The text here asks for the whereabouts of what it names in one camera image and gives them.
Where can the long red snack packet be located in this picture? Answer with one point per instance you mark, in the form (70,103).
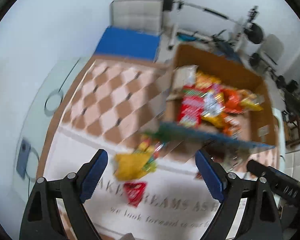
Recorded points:
(191,107)

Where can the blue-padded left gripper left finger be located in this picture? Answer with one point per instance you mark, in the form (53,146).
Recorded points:
(41,219)

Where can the checkered brown table mat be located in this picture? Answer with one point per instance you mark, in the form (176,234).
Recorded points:
(111,103)

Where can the white barbell rack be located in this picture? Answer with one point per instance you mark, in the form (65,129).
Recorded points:
(192,19)

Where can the blue smartphone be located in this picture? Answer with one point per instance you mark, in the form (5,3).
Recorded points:
(23,156)

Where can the blue seat cushion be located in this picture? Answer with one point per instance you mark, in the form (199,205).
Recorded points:
(128,43)

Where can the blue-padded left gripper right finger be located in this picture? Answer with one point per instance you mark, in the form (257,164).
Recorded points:
(260,218)

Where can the cardboard box with blue print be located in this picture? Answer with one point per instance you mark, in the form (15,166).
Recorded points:
(257,138)

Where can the grey folding chair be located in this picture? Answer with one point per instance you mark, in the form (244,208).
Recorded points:
(268,54)

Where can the yellow bread snack bag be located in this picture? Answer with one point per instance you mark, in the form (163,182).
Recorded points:
(249,101)

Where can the yellow red noodle packet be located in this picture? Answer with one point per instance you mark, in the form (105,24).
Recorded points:
(213,98)

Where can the white wafer packet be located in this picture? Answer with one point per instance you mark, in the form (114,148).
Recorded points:
(183,76)

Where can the white padded chair left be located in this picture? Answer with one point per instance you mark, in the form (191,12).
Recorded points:
(138,15)

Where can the white padded chair right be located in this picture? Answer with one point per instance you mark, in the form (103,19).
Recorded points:
(292,164)

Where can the yellow candy bag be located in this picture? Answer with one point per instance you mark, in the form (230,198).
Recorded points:
(142,161)

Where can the white padded chair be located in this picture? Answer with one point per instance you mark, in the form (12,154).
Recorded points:
(292,164)
(138,15)

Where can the small red triangular packet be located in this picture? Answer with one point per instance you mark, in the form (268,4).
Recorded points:
(134,192)

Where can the orange panda snack packet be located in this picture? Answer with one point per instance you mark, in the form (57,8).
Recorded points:
(231,126)

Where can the barbell with black plates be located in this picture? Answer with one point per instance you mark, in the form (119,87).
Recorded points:
(249,28)

